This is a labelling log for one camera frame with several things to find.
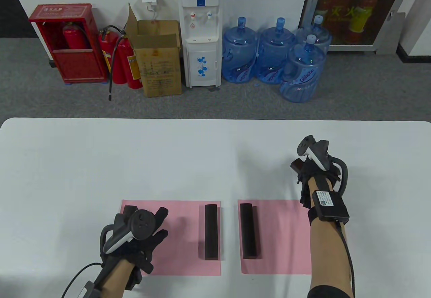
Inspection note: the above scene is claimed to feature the red fire extinguisher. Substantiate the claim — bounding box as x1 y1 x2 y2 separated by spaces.
98 25 128 101
63 22 91 50
116 34 143 89

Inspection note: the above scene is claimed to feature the left black wrist camera box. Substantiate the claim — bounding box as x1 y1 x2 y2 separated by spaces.
80 280 97 298

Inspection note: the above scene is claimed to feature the right black wrist camera box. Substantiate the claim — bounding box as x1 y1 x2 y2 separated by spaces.
311 190 350 221

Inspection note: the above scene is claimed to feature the pink paper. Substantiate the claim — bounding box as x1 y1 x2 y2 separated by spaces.
120 200 222 276
238 200 313 275

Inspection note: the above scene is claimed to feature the person's black sleeve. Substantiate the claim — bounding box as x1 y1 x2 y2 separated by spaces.
308 285 355 298

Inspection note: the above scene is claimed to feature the black cable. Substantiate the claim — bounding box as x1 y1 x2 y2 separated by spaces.
335 220 356 298
62 263 103 298

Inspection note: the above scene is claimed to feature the glass door wall cabinet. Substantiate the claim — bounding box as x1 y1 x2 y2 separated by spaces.
298 0 416 55

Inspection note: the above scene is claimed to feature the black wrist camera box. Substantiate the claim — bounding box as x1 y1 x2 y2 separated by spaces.
311 190 350 221
80 280 97 298

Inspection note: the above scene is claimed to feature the blue water jug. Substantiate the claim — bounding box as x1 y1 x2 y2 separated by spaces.
279 35 327 103
296 15 332 54
255 18 296 84
222 17 259 83

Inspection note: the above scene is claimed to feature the left black cable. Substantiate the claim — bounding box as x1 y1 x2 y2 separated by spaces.
62 263 103 298

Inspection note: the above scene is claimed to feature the red extinguisher cabinet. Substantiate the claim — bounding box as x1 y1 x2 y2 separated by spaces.
29 4 109 84

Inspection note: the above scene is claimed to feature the open cardboard box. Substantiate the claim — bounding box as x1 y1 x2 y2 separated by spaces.
126 2 183 98

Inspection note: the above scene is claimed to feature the person's right forearm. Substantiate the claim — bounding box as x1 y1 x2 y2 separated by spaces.
308 176 354 290

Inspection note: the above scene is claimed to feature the red extinguisher behind glass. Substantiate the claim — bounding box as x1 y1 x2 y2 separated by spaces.
317 0 334 25
349 0 377 33

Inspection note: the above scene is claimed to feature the right black cable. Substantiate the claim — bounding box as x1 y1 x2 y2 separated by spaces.
335 220 356 298

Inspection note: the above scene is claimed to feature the person's left hand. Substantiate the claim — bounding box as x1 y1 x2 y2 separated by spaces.
100 207 169 275

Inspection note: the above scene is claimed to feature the person's right hand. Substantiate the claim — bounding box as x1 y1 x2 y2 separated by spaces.
291 156 341 209

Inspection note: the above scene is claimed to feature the left black and white controller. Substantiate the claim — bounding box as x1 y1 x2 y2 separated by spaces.
99 210 156 259

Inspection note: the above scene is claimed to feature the white water dispenser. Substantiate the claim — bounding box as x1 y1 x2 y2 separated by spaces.
177 0 224 89

